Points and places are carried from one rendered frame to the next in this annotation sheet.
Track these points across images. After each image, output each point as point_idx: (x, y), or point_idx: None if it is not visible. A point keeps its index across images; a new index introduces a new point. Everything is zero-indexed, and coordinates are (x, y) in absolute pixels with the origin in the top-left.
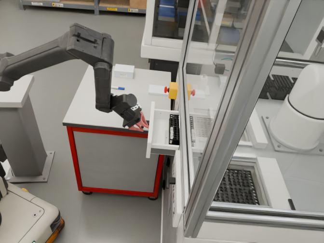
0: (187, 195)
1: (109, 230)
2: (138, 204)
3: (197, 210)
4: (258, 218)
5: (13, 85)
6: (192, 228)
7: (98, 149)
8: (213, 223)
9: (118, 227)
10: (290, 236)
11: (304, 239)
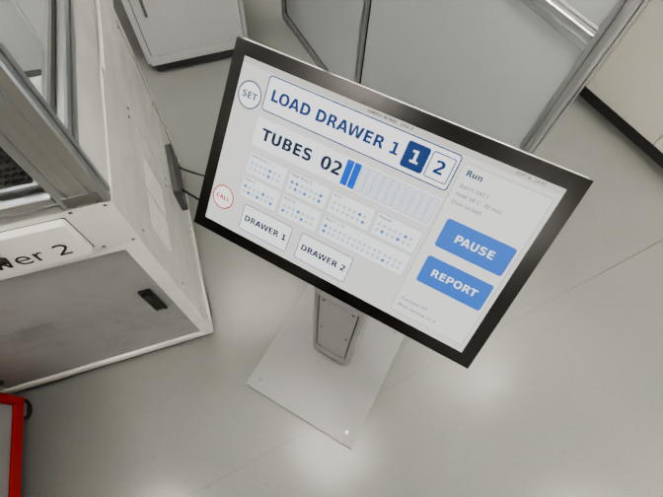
0: (25, 197)
1: (110, 466)
2: (44, 435)
3: (59, 131)
4: (63, 69)
5: None
6: (93, 173)
7: None
8: (80, 135)
9: (102, 452)
10: (88, 67)
11: (89, 56)
